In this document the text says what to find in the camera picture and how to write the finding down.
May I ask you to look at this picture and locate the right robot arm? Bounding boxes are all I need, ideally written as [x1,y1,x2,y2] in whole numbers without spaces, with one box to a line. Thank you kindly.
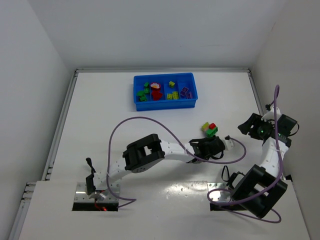
[227,113,298,219]

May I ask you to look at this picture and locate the lime two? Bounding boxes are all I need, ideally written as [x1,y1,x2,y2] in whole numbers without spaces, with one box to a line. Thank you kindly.
[172,91,180,100]

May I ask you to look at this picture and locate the purple paw lego brick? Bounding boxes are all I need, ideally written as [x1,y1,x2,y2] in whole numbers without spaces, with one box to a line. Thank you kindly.
[180,86,189,97]

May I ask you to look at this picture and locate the blue plastic sorting bin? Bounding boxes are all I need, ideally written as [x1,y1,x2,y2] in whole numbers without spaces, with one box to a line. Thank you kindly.
[133,72,198,111]

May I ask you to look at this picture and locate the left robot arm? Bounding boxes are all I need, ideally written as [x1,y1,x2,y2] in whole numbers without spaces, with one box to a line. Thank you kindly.
[85,133,227,200]

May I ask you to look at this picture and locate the green two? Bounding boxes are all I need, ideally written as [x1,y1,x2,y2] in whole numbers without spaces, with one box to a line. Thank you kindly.
[136,90,146,98]

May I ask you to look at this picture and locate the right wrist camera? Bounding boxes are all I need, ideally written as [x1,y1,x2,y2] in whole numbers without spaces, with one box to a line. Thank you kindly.
[261,104,282,122]

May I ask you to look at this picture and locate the small lego block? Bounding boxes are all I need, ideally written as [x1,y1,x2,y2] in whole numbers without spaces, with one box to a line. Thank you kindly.
[201,122,218,138]

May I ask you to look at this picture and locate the purple butterfly lego brick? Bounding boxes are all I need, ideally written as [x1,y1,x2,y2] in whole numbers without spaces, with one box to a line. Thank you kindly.
[186,92,193,99]

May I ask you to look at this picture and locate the small lime lego brick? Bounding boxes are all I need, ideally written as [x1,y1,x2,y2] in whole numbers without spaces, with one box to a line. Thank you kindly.
[166,93,173,100]

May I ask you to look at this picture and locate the green lego plate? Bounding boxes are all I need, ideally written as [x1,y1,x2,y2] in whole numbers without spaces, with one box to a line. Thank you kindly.
[139,96,148,102]

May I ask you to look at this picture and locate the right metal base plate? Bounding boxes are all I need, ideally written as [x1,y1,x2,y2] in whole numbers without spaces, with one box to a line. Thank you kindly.
[207,182,231,203]

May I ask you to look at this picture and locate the red flower lego brick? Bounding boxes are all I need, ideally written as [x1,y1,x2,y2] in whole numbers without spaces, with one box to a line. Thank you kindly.
[149,82,161,91]

